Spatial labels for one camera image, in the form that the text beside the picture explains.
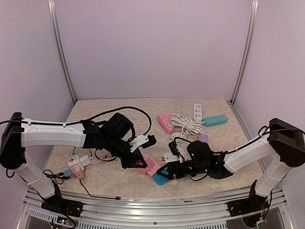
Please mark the aluminium frame post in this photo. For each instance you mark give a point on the aluminium frame post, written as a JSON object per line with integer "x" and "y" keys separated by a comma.
{"x": 60, "y": 50}
{"x": 246, "y": 51}

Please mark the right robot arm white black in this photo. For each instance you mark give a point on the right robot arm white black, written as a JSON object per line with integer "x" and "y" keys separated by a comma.
{"x": 279, "y": 138}

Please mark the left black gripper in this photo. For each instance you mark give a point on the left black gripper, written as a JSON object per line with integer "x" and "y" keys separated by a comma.
{"x": 134, "y": 158}

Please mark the white cube socket adapter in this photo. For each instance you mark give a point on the white cube socket adapter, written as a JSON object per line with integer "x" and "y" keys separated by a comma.
{"x": 73, "y": 161}

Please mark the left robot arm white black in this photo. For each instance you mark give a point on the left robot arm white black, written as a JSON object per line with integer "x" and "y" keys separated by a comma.
{"x": 116, "y": 135}

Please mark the pink socket adapter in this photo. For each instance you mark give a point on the pink socket adapter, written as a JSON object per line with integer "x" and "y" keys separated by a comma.
{"x": 153, "y": 164}

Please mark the teal power strip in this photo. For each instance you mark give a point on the teal power strip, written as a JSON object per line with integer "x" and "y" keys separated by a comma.
{"x": 215, "y": 120}

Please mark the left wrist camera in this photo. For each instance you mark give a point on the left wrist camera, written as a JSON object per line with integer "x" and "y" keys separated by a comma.
{"x": 143, "y": 141}

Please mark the pink charger plug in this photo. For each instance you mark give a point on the pink charger plug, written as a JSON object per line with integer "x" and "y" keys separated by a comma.
{"x": 78, "y": 171}

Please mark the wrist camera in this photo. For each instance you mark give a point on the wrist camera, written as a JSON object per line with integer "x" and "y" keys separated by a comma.
{"x": 143, "y": 141}
{"x": 175, "y": 151}

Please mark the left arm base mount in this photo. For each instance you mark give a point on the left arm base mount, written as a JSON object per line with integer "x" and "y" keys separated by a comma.
{"x": 58, "y": 204}

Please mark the white power strip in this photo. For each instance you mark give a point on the white power strip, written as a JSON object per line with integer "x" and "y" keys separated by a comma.
{"x": 197, "y": 113}

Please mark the left aluminium frame post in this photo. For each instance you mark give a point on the left aluminium frame post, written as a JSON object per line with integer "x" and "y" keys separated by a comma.
{"x": 60, "y": 50}

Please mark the right aluminium frame post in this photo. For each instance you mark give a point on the right aluminium frame post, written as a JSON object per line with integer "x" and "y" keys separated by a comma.
{"x": 246, "y": 51}

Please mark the white usb charger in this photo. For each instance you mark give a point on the white usb charger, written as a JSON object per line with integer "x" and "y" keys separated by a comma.
{"x": 85, "y": 160}

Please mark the pink triangular socket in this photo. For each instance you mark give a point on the pink triangular socket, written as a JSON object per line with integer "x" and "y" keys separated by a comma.
{"x": 164, "y": 120}

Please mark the purple power strip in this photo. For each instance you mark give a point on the purple power strip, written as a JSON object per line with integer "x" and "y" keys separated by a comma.
{"x": 203, "y": 138}

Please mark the small white plug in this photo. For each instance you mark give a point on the small white plug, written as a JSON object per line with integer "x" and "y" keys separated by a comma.
{"x": 168, "y": 157}

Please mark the blue plug adapter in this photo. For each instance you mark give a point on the blue plug adapter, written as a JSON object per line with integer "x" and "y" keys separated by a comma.
{"x": 160, "y": 180}

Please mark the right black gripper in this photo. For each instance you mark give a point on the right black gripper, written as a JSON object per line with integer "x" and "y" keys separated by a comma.
{"x": 170, "y": 165}

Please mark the front aluminium rail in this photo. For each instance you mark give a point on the front aluminium rail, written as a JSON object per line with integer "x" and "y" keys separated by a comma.
{"x": 205, "y": 212}

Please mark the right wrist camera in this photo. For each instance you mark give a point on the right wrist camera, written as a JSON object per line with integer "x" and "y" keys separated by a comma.
{"x": 175, "y": 151}

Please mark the light blue charger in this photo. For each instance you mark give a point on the light blue charger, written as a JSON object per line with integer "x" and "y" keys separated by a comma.
{"x": 67, "y": 171}

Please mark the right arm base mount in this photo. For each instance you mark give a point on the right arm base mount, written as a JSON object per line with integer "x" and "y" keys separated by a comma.
{"x": 247, "y": 205}

